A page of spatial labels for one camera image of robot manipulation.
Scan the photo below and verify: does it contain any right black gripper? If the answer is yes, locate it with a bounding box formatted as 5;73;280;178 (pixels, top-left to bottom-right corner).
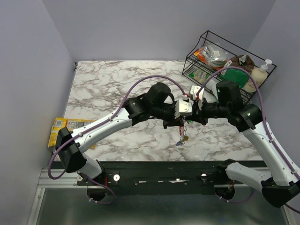
184;96;229;126

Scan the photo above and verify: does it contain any keyring with keys red tag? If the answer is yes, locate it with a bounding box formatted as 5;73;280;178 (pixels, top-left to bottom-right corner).
175;120;193;146

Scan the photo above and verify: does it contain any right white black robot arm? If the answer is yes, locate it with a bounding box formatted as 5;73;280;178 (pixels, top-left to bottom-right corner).
189;81;300;208

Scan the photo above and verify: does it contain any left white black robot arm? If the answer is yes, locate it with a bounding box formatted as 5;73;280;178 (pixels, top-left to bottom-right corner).
55;82;176;185

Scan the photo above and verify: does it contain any green white snack packet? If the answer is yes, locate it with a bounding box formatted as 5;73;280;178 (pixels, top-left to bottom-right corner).
189;68;210;84

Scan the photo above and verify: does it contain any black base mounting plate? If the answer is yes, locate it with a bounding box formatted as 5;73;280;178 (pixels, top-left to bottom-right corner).
48;160;265;195

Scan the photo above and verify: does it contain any orange snack bag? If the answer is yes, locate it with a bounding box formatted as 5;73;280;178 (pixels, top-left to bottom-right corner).
193;46;224;70

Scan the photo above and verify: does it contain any silver foil bag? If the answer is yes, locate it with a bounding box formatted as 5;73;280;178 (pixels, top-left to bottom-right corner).
201;44;229;68

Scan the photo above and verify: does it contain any green brown snack bag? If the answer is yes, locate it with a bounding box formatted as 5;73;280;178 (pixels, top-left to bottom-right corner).
220;54;255;88

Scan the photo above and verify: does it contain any white pump soap bottle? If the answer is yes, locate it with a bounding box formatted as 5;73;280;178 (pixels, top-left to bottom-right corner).
243;59;272;93

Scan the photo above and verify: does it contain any yellow snack bag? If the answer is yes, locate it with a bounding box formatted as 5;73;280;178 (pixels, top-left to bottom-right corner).
48;117;98;150

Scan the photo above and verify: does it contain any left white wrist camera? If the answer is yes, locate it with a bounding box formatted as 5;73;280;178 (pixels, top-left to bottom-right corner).
174;98;193;119

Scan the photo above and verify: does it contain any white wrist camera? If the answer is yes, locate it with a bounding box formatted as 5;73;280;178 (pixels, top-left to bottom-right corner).
189;85;204;109
174;98;193;119

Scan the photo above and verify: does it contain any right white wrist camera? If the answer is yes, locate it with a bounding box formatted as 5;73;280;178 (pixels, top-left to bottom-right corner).
189;85;204;109

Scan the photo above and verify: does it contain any black wire rack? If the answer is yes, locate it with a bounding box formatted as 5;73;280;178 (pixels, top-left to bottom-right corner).
182;30;277;104

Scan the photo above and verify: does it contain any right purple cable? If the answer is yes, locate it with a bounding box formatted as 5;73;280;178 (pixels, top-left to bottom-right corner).
196;66;300;180

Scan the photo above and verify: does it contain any aluminium frame rail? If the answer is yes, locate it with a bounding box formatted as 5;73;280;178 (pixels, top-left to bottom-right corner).
27;170;79;225

